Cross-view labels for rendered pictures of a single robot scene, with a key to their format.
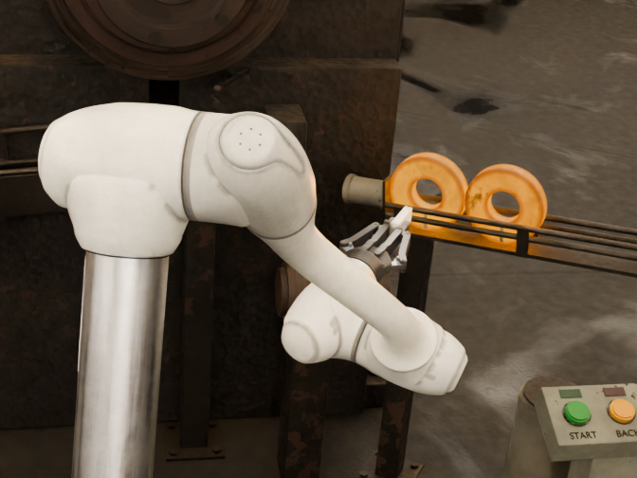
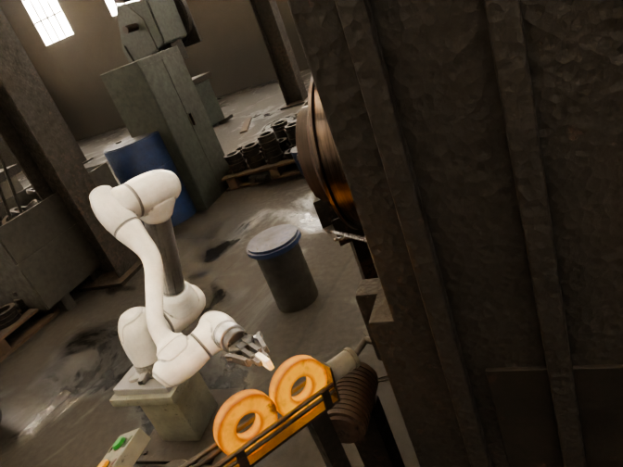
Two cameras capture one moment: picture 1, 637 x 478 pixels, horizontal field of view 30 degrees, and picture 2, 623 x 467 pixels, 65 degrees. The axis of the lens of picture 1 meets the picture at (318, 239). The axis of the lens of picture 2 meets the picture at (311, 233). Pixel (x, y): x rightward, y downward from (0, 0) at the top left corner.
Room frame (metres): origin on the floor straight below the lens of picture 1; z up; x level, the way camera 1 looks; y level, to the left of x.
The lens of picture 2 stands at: (2.81, -0.85, 1.52)
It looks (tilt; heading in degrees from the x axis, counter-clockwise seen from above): 25 degrees down; 129
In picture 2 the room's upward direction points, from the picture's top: 21 degrees counter-clockwise
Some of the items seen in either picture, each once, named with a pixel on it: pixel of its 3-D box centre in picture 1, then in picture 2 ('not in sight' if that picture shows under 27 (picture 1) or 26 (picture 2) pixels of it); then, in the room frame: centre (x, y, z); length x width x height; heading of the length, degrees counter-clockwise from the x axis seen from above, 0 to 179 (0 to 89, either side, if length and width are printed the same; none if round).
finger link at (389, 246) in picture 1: (388, 248); (246, 353); (1.84, -0.12, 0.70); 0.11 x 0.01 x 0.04; 155
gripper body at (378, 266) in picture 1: (366, 265); (240, 344); (1.78, -0.09, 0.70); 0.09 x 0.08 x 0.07; 157
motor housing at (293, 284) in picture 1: (324, 373); (370, 447); (2.06, -0.04, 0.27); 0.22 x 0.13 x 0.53; 102
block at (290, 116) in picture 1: (281, 165); (387, 319); (2.19, 0.09, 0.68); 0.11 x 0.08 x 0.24; 12
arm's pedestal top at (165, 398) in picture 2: not in sight; (160, 373); (1.03, 0.03, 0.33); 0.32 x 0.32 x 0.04; 15
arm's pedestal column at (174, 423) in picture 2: not in sight; (178, 401); (1.03, 0.03, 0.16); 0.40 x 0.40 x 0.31; 15
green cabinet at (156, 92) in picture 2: not in sight; (175, 132); (-1.15, 2.58, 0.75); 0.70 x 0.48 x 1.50; 102
